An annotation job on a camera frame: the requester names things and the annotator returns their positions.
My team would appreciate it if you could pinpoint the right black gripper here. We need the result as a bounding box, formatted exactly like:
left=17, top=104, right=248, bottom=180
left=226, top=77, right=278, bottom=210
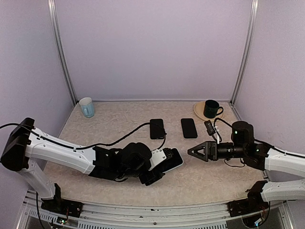
left=188, top=140, right=247, bottom=161

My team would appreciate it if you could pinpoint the light blue phone case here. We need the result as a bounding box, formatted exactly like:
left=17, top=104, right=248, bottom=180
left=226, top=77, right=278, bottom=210
left=162, top=147, right=184, bottom=174

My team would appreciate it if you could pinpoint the blue edged smartphone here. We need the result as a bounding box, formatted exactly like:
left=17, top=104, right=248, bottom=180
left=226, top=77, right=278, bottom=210
left=159, top=148, right=183, bottom=174

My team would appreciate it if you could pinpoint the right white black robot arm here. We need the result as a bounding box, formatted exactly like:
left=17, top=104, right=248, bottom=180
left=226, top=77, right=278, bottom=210
left=187, top=121, right=305, bottom=217

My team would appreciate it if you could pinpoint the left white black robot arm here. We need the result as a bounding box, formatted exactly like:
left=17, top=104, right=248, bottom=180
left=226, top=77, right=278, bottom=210
left=0, top=118, right=173, bottom=218

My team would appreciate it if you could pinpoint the beige plate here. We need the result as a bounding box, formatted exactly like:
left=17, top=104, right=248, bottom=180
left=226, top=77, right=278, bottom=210
left=193, top=101, right=224, bottom=122

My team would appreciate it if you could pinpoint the black mug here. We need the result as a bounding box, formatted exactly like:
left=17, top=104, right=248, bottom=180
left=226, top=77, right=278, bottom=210
left=203, top=100, right=224, bottom=119

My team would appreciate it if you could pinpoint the light blue mug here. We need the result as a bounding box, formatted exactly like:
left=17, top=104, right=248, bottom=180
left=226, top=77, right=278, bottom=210
left=79, top=97, right=95, bottom=118

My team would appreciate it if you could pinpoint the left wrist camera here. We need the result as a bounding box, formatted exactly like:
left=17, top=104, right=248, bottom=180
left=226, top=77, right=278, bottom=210
left=148, top=148, right=174, bottom=171

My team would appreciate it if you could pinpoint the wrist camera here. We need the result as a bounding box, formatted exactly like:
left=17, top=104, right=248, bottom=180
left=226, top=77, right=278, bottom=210
left=204, top=120, right=222, bottom=143
left=148, top=148, right=174, bottom=171

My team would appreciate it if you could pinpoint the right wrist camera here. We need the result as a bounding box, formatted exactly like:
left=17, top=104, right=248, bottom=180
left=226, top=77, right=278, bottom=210
left=204, top=120, right=222, bottom=143

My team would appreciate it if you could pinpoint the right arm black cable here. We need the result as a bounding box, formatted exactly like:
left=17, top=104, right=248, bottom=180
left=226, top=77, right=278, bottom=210
left=213, top=117, right=305, bottom=159

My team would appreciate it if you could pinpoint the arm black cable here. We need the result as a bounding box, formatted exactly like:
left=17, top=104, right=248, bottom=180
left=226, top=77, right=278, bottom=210
left=0, top=122, right=167, bottom=151
left=213, top=117, right=305, bottom=159

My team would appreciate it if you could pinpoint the front aluminium rail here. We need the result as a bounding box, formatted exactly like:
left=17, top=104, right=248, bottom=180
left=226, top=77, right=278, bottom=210
left=16, top=189, right=294, bottom=229

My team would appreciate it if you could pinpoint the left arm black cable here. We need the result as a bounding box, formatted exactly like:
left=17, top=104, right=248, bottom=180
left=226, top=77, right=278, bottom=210
left=0, top=122, right=167, bottom=151

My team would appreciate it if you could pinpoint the right aluminium frame post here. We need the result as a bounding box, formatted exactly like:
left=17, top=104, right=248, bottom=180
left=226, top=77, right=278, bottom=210
left=230, top=0, right=259, bottom=106

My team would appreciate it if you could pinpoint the aluminium frame post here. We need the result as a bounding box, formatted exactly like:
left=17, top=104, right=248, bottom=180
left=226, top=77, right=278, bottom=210
left=230, top=0, right=259, bottom=106
left=48, top=0, right=78, bottom=106

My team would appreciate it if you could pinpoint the left aluminium frame post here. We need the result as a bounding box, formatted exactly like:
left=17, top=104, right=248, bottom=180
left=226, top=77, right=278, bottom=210
left=48, top=0, right=78, bottom=106

